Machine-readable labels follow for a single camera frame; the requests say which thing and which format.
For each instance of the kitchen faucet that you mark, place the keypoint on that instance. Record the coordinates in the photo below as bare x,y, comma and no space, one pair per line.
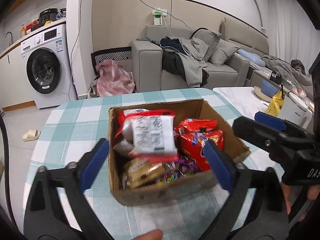
9,38

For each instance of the pile of grey clothes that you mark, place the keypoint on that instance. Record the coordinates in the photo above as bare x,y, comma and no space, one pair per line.
185,58

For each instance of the black patterned basket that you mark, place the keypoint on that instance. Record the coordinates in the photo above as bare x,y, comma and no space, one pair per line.
115,54

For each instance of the person's left hand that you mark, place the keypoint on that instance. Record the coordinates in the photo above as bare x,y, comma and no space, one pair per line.
156,234

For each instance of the grey cushion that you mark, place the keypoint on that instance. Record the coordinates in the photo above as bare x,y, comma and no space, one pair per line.
223,51

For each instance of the light blue pillow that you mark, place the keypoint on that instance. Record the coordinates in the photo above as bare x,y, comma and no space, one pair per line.
255,58

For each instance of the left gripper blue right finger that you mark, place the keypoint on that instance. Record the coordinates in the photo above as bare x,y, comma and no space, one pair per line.
232,177

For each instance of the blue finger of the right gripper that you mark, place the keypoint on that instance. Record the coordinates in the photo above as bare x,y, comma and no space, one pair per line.
270,121
265,137

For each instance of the white wall socket panel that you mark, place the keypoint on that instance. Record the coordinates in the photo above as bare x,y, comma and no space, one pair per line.
158,15

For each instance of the red snack packet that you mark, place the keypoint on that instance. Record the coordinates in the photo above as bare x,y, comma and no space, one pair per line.
195,125

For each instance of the red white snack pack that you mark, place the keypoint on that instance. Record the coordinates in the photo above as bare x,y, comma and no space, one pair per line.
146,134

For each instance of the brown SF cardboard box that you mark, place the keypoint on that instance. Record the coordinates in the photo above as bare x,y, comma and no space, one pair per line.
152,193

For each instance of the purple candy bag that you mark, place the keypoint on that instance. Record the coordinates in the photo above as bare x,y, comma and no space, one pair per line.
182,168

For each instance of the person's right hand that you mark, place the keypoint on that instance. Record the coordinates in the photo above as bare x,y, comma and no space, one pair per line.
297,198

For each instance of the beige slipper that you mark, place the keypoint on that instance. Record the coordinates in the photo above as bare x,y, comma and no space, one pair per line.
31,135

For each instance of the yellow plastic bag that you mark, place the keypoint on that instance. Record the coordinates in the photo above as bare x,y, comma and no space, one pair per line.
276,104

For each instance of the grey sofa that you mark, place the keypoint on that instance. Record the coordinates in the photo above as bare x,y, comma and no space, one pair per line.
147,56

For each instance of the white washing machine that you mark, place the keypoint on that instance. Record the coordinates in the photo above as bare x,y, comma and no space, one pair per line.
47,66

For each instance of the cream bread pack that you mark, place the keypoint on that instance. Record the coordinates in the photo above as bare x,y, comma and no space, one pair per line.
139,172

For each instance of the red cone snack bag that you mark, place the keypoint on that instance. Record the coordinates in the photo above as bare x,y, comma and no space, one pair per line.
192,145

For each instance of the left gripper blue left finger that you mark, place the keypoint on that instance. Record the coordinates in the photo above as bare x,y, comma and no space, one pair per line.
79,177

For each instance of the white marble side table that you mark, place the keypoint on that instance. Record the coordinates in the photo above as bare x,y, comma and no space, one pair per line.
248,104

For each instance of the pink plaid cloth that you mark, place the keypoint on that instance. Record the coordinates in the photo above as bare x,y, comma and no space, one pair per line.
113,80

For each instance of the white electric kettle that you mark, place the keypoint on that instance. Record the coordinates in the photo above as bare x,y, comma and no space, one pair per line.
295,110

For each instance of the teal plaid tablecloth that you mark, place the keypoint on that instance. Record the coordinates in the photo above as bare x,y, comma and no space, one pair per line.
74,128

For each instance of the black rice cooker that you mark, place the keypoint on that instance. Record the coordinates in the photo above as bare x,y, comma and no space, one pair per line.
47,15

